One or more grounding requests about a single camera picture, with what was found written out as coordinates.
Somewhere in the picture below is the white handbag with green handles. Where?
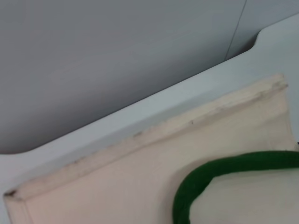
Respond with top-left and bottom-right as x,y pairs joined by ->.
3,73 -> 299,224

